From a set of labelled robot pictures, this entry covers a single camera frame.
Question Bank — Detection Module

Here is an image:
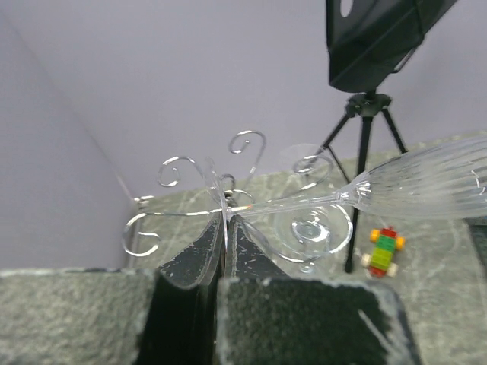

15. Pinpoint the chrome wine glass rack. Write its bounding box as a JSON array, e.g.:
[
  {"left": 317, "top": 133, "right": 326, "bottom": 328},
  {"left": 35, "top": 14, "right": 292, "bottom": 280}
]
[{"left": 121, "top": 129, "right": 355, "bottom": 275}]

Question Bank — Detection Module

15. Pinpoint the clear wine glass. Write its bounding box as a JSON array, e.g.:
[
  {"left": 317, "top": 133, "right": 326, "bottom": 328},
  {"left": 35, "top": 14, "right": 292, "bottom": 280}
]
[{"left": 272, "top": 205, "right": 353, "bottom": 274}]

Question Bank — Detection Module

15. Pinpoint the colourful lego toy car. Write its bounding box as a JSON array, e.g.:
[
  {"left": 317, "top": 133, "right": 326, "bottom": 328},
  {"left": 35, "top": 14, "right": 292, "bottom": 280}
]
[{"left": 361, "top": 226, "right": 406, "bottom": 278}]

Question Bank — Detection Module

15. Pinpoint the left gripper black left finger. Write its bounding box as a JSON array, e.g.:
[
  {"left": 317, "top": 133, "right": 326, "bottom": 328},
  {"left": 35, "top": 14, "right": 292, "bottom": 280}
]
[{"left": 1, "top": 214, "right": 224, "bottom": 364}]

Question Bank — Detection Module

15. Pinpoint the clear flute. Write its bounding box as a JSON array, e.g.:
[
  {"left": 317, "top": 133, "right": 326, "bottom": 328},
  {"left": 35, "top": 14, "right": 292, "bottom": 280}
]
[{"left": 205, "top": 133, "right": 487, "bottom": 282}]

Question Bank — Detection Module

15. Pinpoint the black perforated music stand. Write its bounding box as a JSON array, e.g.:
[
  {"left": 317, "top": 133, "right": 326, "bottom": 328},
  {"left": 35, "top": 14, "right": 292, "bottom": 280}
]
[{"left": 314, "top": 0, "right": 473, "bottom": 274}]

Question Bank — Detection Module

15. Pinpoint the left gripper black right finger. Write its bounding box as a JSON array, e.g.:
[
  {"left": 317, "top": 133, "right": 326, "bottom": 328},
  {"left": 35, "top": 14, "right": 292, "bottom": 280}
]
[{"left": 215, "top": 214, "right": 422, "bottom": 365}]

